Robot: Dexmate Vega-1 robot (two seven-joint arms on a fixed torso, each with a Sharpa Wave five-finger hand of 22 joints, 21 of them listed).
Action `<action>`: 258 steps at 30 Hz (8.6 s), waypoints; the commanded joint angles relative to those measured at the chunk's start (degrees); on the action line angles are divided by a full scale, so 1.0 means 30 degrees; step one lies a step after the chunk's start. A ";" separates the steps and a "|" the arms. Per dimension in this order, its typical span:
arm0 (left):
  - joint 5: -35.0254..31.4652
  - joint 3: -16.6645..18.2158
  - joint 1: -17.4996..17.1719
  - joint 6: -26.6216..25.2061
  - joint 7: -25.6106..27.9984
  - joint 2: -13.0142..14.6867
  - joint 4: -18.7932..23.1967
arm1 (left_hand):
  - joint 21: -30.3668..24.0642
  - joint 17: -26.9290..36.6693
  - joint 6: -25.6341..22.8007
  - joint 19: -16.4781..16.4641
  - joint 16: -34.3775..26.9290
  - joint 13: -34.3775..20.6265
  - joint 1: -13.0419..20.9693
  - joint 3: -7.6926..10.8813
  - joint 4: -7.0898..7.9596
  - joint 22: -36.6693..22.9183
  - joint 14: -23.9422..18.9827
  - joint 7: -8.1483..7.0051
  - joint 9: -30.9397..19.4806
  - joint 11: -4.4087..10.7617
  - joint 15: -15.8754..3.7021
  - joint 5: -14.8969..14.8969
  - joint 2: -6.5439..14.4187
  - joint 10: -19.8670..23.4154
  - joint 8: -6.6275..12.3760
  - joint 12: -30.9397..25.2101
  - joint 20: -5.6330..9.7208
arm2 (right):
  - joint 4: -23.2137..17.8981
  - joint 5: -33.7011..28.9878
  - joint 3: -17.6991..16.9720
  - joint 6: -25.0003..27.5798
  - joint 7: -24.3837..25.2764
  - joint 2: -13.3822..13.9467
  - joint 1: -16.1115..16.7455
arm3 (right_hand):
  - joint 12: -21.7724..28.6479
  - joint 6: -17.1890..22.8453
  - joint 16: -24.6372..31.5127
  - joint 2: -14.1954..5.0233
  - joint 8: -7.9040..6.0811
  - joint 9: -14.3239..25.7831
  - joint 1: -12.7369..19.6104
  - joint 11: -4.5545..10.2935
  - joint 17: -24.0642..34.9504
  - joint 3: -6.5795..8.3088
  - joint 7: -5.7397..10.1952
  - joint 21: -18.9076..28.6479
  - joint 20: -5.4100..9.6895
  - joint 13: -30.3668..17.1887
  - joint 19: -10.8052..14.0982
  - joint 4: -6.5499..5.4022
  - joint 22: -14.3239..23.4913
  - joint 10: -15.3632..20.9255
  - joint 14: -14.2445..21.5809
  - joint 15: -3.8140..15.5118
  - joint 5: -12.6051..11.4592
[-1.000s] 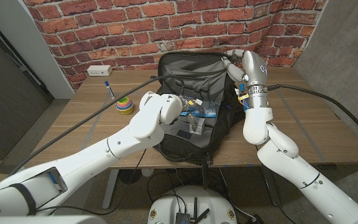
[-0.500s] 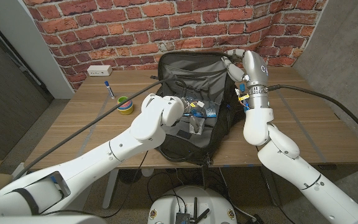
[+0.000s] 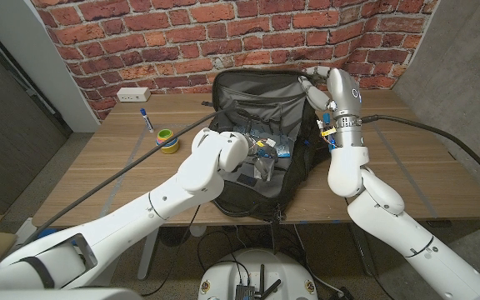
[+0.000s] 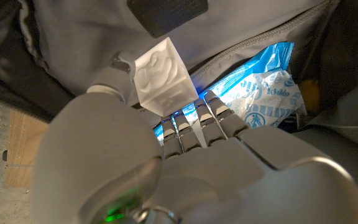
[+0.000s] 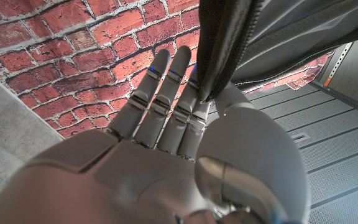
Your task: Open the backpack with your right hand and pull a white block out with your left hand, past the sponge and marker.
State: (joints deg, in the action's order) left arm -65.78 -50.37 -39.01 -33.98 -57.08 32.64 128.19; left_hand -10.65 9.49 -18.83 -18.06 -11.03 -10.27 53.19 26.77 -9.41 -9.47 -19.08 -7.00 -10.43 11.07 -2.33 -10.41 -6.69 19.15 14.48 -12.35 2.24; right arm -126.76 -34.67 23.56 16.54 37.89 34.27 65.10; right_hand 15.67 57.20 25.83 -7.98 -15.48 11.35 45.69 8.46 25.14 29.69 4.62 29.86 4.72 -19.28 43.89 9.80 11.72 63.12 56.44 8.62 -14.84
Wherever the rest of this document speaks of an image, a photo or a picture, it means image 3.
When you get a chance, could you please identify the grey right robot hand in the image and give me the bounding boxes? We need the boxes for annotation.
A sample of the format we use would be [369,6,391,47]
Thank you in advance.
[297,65,363,121]

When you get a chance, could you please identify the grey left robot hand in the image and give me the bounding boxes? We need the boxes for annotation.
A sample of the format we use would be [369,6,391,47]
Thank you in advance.
[250,153,278,182]

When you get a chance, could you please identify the black backpack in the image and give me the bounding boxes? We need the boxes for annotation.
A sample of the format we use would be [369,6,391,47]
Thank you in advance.
[201,67,333,223]

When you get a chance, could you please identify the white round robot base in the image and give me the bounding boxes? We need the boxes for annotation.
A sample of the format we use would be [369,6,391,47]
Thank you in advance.
[197,248,319,300]

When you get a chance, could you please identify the white marker blue cap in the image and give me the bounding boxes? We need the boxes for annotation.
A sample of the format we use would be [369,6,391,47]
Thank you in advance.
[139,107,155,133]

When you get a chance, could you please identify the colourful stacked cups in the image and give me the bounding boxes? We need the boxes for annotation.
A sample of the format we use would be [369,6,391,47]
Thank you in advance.
[155,128,180,155]

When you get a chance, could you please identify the small grey electronics box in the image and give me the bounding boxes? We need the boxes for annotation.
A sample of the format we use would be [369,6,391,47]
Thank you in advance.
[234,284,254,300]

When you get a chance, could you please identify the white table leg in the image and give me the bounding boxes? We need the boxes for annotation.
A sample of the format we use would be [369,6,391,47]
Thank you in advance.
[137,227,160,281]

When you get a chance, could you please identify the white power strip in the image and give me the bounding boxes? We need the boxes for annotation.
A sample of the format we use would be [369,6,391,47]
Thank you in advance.
[116,87,152,103]

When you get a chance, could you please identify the red brick print backdrop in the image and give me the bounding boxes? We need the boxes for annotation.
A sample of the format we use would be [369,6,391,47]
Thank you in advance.
[31,0,439,122]

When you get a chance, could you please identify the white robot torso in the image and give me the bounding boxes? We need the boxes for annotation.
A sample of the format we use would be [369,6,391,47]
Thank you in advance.
[0,287,143,300]

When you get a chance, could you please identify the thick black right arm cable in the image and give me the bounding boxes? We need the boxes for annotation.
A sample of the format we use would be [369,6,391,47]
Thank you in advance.
[360,114,480,198]

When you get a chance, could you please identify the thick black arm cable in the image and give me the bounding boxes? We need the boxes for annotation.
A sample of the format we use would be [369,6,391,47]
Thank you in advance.
[22,106,238,248]
[360,114,480,198]

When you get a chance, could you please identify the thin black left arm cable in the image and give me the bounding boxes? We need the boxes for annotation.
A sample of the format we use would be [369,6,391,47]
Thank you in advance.
[141,203,202,298]

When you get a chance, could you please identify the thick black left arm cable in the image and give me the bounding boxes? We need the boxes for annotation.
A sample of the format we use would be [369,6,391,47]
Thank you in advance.
[22,106,238,248]

